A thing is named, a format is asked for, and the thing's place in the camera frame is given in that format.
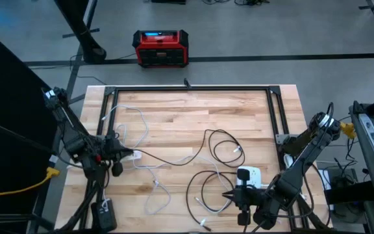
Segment white floor power strip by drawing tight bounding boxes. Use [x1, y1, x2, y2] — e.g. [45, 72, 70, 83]
[319, 168, 333, 192]

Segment black power bank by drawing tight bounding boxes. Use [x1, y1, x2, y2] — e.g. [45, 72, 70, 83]
[90, 198, 118, 233]

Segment white braided USB cable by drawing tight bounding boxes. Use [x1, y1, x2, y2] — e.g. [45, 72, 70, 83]
[101, 103, 151, 150]

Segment white square power hub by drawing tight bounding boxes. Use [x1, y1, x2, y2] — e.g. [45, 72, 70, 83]
[236, 166, 263, 189]

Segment black aluminium table frame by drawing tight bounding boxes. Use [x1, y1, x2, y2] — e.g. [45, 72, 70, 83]
[76, 84, 310, 233]

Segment large black panel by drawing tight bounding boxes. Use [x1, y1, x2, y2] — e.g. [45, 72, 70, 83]
[0, 22, 69, 234]

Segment black USB cable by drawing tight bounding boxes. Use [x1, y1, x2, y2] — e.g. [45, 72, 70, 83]
[185, 170, 240, 232]
[131, 129, 247, 168]

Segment black floor cables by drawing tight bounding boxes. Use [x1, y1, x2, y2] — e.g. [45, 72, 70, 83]
[201, 0, 271, 7]

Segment black cable bundle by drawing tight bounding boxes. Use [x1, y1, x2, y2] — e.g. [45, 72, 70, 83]
[290, 194, 334, 232]
[55, 175, 107, 233]

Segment black box on floor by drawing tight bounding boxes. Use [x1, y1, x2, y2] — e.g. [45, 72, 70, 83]
[150, 0, 187, 5]

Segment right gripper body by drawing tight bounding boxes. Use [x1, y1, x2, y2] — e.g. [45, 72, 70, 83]
[235, 187, 273, 213]

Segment red portable power station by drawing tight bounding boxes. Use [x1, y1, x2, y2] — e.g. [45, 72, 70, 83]
[131, 29, 190, 68]

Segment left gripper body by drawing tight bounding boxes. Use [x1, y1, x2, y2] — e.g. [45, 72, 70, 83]
[104, 142, 125, 164]

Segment white coiled power cord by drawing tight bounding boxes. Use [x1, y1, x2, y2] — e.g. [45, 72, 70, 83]
[283, 153, 306, 200]

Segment yellow plug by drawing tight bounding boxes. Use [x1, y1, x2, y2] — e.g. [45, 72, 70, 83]
[340, 122, 356, 140]

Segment grey power strip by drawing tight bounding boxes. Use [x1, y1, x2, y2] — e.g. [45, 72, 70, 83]
[358, 113, 374, 163]

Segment yellow extension cord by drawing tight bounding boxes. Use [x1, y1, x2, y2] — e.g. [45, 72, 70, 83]
[0, 166, 61, 198]

